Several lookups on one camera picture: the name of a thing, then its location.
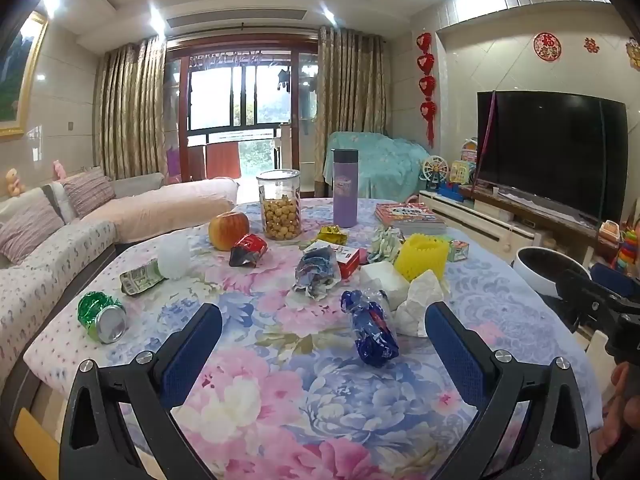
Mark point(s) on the clear popcorn jar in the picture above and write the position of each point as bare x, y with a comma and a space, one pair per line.
280, 215

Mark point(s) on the toy ferris wheel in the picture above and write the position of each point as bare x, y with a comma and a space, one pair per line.
435, 170

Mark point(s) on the white folded tissue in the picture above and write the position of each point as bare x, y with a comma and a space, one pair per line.
380, 280

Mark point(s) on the red crumpled snack wrapper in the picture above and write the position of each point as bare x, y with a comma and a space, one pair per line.
250, 247

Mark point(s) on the beige curtain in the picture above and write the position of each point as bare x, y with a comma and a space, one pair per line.
350, 85
130, 110

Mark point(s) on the yellow crumpled wrapper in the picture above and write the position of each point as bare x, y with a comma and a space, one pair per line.
332, 235

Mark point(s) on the red yellow apple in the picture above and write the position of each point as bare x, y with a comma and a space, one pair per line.
227, 232

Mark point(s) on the small red wall sticker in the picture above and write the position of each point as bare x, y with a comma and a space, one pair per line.
591, 45

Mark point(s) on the white crumpled tissue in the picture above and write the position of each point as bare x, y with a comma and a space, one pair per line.
415, 305

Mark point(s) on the blue candy wrapper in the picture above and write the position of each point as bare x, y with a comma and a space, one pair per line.
372, 335

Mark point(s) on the teal cloth cover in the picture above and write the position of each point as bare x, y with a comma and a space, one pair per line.
385, 165

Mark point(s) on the colourful toy house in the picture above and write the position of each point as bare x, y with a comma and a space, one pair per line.
462, 172

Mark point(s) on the red heart hanging decoration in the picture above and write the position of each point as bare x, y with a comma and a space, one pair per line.
426, 85

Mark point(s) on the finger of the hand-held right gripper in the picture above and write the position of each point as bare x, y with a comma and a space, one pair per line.
585, 292
617, 275

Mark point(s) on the gold framed painting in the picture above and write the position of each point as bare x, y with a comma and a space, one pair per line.
20, 80

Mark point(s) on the colourful book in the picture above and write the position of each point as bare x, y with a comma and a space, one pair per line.
407, 215

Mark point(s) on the round red wall sticker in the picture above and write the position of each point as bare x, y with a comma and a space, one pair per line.
546, 45

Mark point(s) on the patterned sofa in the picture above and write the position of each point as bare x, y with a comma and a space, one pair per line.
60, 260

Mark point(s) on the person's right hand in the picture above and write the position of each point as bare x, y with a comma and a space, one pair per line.
617, 410

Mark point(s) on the red white small box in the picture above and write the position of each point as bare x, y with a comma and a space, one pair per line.
348, 260

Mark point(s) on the small teddy bear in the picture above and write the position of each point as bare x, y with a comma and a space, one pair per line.
14, 182

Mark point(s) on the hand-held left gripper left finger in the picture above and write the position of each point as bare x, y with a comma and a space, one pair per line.
192, 345

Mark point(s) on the pink sofa blanket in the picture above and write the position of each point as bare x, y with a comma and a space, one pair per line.
165, 207

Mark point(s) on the wooden balcony door frame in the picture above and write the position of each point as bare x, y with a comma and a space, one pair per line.
184, 110

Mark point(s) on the floral tablecloth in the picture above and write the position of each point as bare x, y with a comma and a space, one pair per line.
300, 360

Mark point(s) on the white television stand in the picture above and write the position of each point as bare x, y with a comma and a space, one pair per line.
480, 220

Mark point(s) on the white round trash bin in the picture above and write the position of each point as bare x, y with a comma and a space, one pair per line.
530, 272

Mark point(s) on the crushed green white carton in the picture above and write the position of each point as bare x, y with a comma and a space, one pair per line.
140, 279

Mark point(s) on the purple thermos bottle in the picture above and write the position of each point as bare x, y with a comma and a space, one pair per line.
345, 195

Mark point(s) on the gold red wall decoration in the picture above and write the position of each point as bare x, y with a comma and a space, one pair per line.
634, 55

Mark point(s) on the striped pink pillow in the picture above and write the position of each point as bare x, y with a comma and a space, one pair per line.
87, 192
30, 232

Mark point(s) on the pink stick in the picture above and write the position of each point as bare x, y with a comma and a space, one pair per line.
491, 115

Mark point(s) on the green juice box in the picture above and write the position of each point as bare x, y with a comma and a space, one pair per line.
457, 251

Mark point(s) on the green white crumpled wrapper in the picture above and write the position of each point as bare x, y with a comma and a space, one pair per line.
385, 245

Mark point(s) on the black television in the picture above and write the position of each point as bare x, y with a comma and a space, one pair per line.
550, 155

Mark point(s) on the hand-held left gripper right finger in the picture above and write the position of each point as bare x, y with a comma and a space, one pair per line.
457, 345

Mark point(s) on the blue silver crumpled wrapper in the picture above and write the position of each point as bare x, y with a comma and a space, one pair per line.
315, 272

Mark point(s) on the small pink plush toy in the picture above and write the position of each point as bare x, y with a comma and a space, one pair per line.
59, 170

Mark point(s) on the crushed green can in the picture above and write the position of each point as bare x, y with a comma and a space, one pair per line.
97, 312

